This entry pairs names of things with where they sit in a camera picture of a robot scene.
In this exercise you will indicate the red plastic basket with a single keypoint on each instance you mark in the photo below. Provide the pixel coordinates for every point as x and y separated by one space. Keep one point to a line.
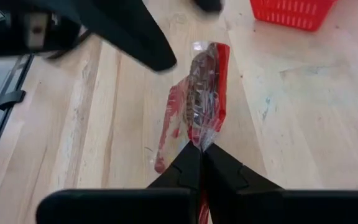
291 15

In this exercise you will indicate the black frame clamp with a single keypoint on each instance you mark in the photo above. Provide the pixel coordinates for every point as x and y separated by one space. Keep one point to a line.
11 99

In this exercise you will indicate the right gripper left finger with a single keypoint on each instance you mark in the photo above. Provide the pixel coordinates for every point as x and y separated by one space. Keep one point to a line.
179 177

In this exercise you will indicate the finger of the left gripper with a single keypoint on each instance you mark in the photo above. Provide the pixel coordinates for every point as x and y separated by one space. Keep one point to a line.
135 34
208 4

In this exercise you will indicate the red popcorn bag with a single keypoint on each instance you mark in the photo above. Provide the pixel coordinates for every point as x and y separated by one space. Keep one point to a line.
204 93

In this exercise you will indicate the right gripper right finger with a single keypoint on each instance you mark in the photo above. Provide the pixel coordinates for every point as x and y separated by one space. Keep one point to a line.
228 183

